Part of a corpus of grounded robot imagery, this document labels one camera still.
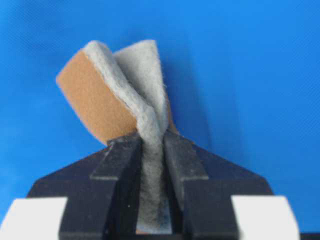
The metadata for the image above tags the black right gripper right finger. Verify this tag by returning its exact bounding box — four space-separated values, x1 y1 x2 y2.
162 131 300 240

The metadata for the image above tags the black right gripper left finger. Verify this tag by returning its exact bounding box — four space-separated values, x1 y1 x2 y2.
0 132 145 240

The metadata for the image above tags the blue table cloth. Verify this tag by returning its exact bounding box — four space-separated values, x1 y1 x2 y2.
0 0 320 201

